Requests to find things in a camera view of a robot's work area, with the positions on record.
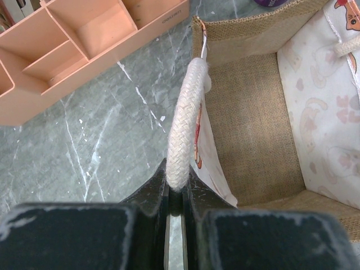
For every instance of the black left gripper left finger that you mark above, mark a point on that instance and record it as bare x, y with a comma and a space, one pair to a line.
131, 234

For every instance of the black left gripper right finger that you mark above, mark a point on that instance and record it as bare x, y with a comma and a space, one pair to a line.
216, 235

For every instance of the patterned canvas tote bag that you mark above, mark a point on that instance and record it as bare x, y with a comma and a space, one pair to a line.
269, 110

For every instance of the peach plastic file organizer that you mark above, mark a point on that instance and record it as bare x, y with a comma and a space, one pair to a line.
64, 44

